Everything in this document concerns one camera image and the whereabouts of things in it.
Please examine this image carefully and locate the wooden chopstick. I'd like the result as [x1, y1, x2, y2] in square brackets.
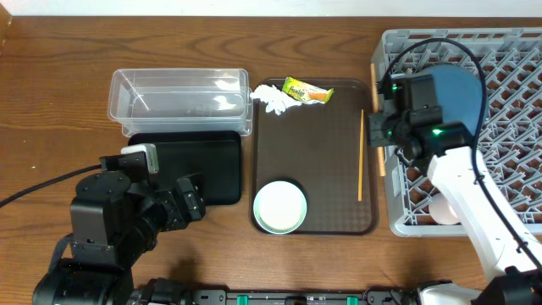
[357, 109, 365, 202]
[369, 64, 386, 177]

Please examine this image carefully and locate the dark blue plate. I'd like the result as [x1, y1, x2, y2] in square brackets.
[421, 64, 482, 136]

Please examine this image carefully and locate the pink white cup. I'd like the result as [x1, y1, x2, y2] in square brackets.
[429, 193, 460, 225]

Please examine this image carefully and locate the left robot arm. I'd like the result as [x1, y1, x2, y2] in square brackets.
[32, 170, 206, 304]

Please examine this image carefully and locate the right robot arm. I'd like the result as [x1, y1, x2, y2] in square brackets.
[367, 113, 541, 305]

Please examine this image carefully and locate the grey dishwasher rack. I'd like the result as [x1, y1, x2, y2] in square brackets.
[371, 27, 541, 237]

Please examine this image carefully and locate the dark brown serving tray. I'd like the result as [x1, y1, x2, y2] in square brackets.
[252, 79, 379, 236]

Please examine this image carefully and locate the black plastic bin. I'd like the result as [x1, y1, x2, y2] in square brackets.
[128, 130, 242, 206]

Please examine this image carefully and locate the yellow green snack wrapper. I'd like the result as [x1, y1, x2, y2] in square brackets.
[282, 77, 334, 104]

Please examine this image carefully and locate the pale green bowl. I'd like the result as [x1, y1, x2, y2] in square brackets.
[252, 180, 308, 235]

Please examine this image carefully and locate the crumpled white tissue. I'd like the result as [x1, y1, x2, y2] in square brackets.
[250, 85, 301, 115]

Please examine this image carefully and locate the clear plastic bin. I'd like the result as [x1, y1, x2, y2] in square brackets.
[108, 68, 253, 137]

